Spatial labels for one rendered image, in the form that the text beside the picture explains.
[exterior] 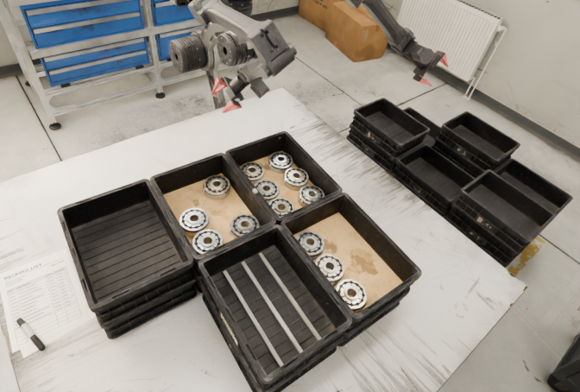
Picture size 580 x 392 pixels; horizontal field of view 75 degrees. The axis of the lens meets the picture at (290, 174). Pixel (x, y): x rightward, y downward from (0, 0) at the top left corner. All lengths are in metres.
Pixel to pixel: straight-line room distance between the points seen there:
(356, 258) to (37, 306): 1.07
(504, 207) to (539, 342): 0.77
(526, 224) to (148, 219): 1.89
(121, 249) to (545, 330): 2.28
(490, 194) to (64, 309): 2.11
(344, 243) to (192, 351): 0.62
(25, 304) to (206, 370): 0.63
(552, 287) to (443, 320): 1.48
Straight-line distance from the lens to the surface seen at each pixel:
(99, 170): 1.85
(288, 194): 1.50
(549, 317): 2.78
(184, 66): 2.16
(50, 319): 1.49
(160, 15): 3.18
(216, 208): 1.44
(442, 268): 1.66
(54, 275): 1.56
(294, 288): 1.28
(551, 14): 3.92
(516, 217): 2.39
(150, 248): 1.37
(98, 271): 1.37
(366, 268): 1.37
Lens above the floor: 1.95
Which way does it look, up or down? 45 degrees down
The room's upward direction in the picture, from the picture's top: 9 degrees clockwise
